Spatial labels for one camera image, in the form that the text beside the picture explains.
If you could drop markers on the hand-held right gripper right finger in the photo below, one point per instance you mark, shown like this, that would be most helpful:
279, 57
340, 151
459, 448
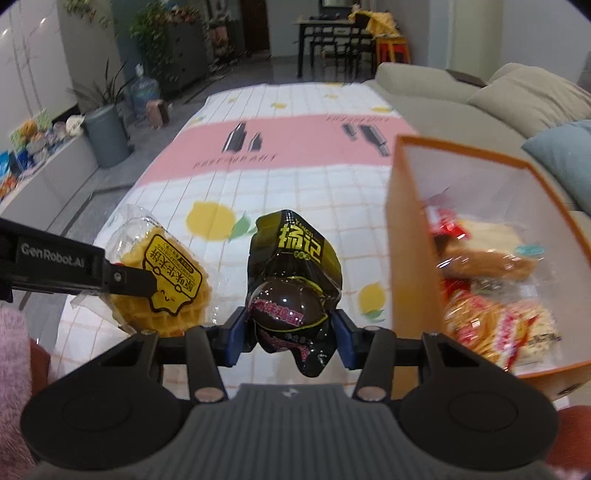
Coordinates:
344, 342

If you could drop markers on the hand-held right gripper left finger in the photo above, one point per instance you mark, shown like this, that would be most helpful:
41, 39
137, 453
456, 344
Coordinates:
235, 341

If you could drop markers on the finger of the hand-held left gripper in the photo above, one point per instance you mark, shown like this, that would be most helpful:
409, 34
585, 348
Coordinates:
134, 279

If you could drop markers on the yellow label waffle packet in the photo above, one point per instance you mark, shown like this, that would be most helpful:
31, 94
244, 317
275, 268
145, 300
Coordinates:
171, 277

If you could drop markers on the black egg snack packet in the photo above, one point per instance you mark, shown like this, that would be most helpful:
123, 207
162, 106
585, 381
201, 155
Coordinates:
295, 277

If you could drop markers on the orange cardboard box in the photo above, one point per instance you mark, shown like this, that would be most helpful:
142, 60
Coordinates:
406, 258

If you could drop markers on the white low cabinet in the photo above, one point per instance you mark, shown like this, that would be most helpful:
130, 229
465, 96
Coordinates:
51, 180

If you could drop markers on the row of colourful toys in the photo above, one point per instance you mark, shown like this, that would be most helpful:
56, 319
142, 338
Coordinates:
32, 138

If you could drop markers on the red crispy snack packet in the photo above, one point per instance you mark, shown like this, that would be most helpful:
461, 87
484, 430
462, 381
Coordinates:
475, 323

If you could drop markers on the grey round bin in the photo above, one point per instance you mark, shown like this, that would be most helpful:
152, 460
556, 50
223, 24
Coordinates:
106, 138

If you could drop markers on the small red snack packet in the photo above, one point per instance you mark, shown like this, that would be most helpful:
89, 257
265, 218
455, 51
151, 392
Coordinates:
445, 226

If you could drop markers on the small pink brown object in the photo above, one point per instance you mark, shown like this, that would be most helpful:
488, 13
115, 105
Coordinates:
158, 113

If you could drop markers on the bread packet teal label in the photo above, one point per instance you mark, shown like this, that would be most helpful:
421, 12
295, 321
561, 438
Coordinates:
489, 249

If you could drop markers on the spiky potted plant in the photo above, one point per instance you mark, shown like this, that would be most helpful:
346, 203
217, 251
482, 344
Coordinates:
106, 87

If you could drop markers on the blue water jug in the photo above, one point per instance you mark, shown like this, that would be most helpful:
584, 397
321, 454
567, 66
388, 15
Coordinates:
145, 94

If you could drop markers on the red white crispy packet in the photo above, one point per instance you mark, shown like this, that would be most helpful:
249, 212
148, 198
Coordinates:
531, 332

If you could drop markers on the pink white printed tablecloth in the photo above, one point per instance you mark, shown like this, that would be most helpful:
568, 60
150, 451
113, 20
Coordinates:
286, 152

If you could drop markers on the grey drawer cabinet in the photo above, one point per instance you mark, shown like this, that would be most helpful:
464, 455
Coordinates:
189, 55

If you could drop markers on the beige sofa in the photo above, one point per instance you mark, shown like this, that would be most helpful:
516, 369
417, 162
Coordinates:
429, 101

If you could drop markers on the tall leafy potted plant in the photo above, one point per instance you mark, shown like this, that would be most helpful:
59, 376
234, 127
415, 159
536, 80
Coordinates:
157, 23

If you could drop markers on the flower plant stand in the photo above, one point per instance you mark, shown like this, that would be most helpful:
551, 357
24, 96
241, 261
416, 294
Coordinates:
224, 37

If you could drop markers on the blue pillow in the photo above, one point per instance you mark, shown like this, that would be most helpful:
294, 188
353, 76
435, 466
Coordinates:
563, 152

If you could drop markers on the red plastic stool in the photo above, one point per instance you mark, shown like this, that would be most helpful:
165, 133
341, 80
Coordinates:
392, 48

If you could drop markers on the beige textured cushion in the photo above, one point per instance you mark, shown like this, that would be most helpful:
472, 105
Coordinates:
531, 101

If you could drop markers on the dark wooden dining table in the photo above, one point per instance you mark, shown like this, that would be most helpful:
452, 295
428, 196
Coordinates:
323, 25

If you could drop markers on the yellow draped cloth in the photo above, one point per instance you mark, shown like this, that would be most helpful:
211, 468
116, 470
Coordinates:
378, 21

